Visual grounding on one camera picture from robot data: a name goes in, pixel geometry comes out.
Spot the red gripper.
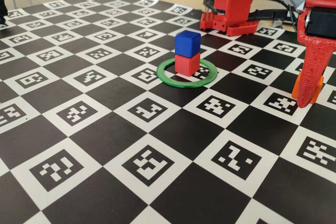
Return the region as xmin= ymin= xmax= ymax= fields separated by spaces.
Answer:
xmin=296 ymin=0 xmax=336 ymax=109

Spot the orange cube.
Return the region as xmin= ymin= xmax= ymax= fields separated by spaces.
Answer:
xmin=291 ymin=74 xmax=324 ymax=104

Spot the red cube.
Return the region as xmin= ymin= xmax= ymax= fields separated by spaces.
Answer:
xmin=174 ymin=53 xmax=200 ymax=76

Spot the blue cube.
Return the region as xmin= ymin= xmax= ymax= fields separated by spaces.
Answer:
xmin=174 ymin=30 xmax=202 ymax=59

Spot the red robot base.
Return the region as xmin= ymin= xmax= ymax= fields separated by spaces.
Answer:
xmin=199 ymin=11 xmax=259 ymax=37

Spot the black clamp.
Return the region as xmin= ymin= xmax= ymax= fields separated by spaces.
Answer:
xmin=248 ymin=8 xmax=289 ymax=23

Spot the black white marker mat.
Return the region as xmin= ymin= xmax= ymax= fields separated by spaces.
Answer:
xmin=0 ymin=0 xmax=336 ymax=224

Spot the black stand foot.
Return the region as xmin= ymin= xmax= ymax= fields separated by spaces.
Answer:
xmin=0 ymin=0 xmax=8 ymax=24

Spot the green ring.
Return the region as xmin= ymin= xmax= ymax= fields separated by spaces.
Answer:
xmin=156 ymin=58 xmax=219 ymax=88

